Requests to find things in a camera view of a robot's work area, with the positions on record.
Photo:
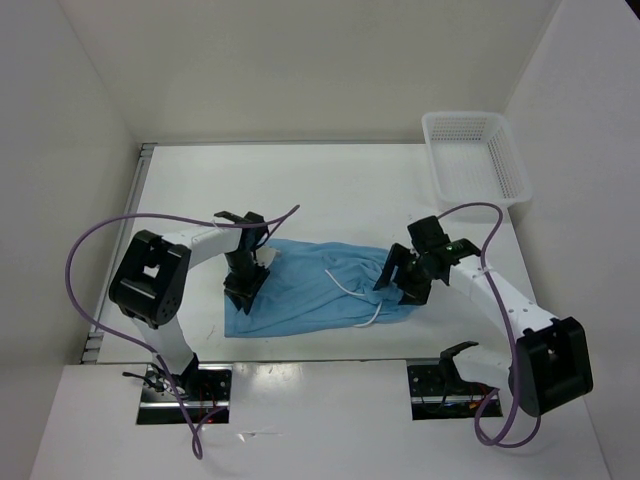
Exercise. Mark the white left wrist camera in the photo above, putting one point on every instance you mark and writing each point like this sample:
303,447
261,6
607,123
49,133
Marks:
265,256

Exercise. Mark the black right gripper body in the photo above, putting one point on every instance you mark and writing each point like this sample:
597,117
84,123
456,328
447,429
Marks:
413,278

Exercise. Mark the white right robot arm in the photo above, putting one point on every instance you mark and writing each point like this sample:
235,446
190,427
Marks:
549,362

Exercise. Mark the light blue shorts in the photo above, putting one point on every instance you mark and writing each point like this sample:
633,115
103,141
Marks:
318,286

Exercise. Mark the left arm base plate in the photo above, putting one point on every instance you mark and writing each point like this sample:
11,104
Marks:
207,403

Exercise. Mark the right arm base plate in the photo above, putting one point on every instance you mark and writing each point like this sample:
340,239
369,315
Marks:
432,399

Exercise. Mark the white plastic basket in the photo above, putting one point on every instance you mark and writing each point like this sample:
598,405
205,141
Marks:
473,158

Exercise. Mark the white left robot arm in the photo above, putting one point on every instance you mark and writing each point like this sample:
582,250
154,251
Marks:
149,284

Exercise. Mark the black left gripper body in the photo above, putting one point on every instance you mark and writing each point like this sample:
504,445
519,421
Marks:
245,275

